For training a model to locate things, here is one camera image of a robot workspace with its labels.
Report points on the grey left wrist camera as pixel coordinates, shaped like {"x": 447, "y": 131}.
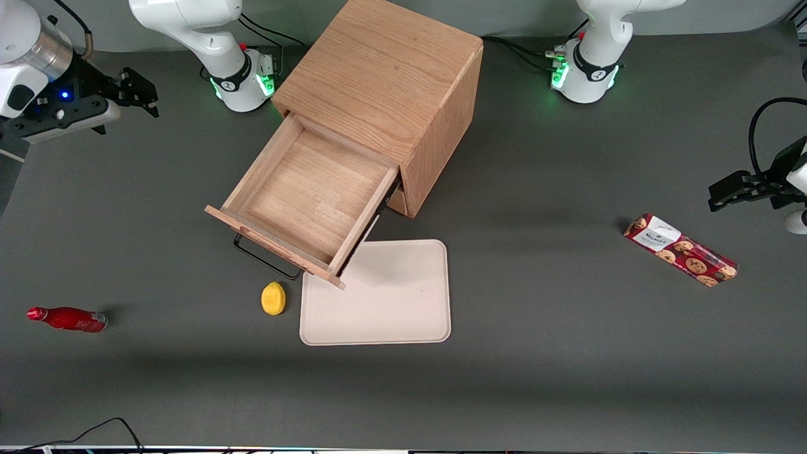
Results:
{"x": 797, "y": 222}

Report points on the red cookie package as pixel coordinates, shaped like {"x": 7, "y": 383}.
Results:
{"x": 681, "y": 249}

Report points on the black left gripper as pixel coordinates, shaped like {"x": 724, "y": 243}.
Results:
{"x": 773, "y": 179}

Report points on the oak wooden drawer cabinet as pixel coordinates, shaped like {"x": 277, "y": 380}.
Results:
{"x": 391, "y": 69}

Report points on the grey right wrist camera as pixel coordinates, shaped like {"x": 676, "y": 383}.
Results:
{"x": 69, "y": 121}

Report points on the yellow lemon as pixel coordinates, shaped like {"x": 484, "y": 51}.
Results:
{"x": 273, "y": 299}

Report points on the red soda bottle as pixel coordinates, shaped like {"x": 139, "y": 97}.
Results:
{"x": 69, "y": 319}

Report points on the beige rectangular plastic tray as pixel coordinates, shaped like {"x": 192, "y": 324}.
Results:
{"x": 391, "y": 302}

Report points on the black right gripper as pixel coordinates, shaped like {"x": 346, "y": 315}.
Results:
{"x": 87, "y": 81}

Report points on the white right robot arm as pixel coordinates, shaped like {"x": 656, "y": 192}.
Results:
{"x": 189, "y": 25}

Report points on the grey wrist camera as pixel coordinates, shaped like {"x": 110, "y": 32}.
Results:
{"x": 797, "y": 222}
{"x": 69, "y": 121}

